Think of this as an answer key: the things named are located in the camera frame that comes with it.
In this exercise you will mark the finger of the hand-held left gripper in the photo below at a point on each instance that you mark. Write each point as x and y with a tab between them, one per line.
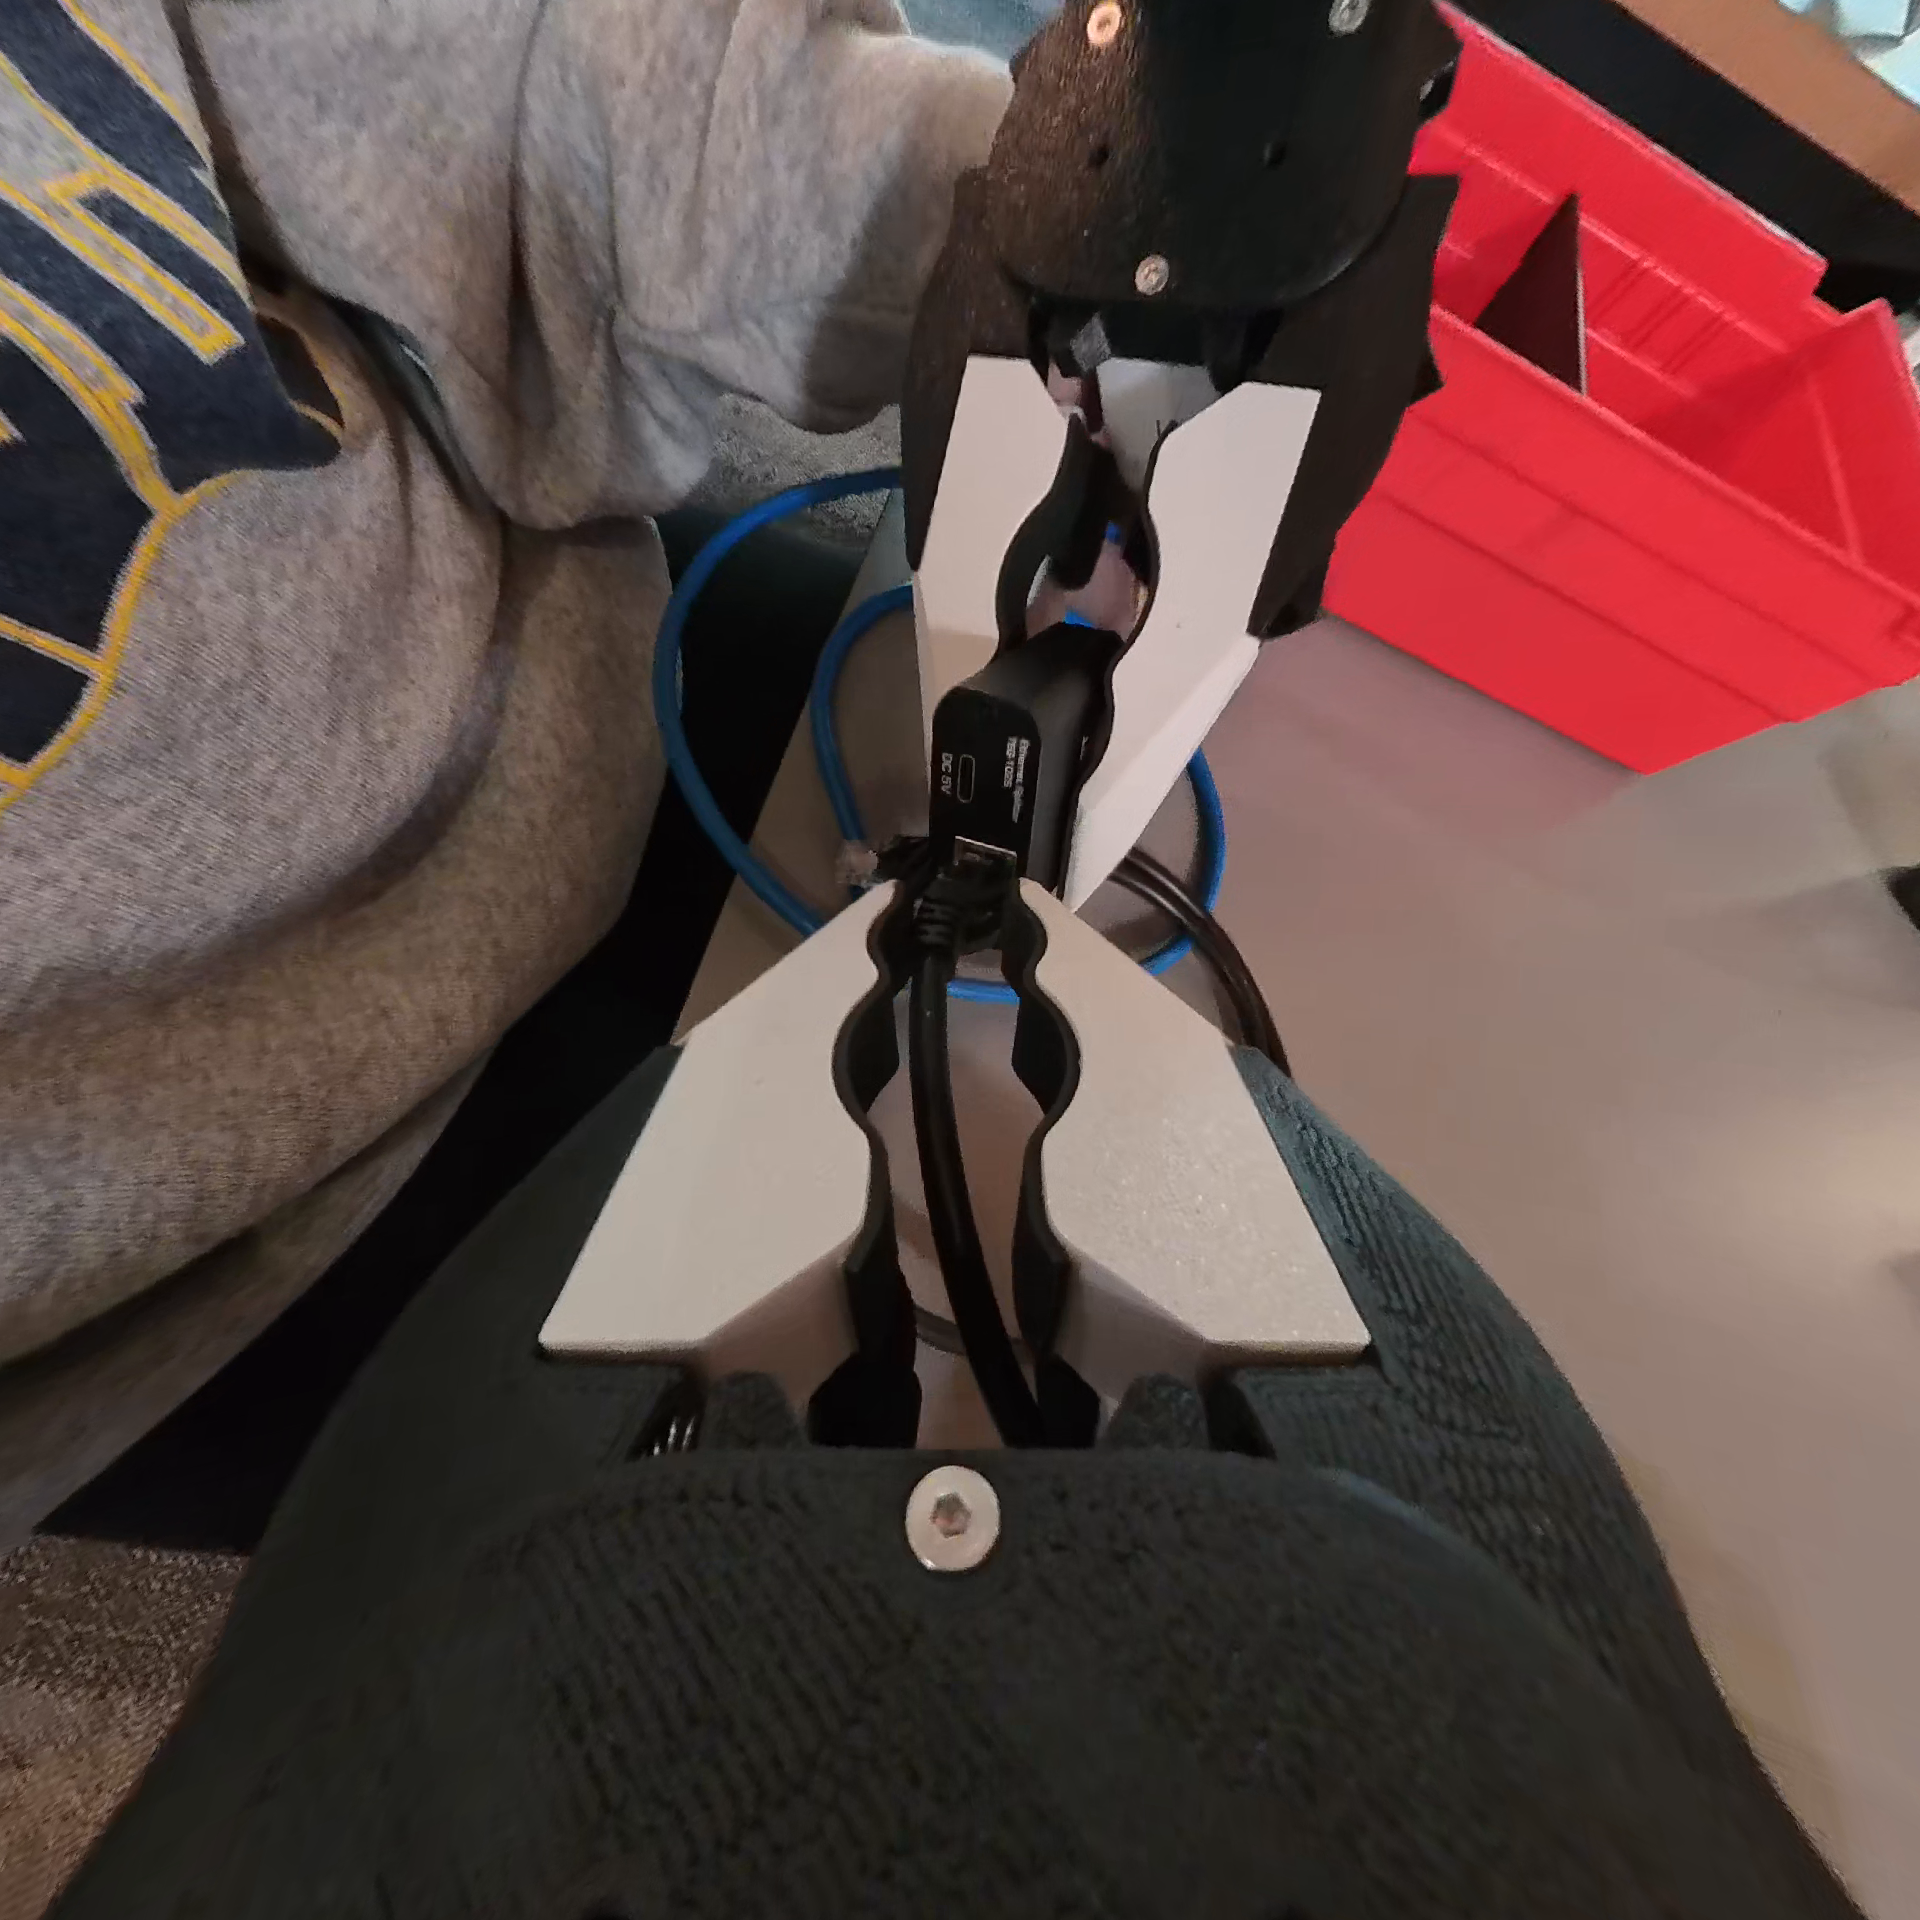
975	482
1217	569

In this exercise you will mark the grey printed sweatshirt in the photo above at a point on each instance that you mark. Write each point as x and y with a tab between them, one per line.
453	747

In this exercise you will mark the red plastic bin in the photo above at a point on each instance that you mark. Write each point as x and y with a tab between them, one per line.
1576	597

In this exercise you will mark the person's left forearm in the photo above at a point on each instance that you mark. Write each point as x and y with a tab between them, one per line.
720	225

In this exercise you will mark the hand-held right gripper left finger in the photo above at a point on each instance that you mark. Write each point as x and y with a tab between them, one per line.
720	1199

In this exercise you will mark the black ethernet port adapter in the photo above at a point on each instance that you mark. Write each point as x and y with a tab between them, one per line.
1003	747

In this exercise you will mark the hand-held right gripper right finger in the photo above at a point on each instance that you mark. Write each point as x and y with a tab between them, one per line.
1201	1199

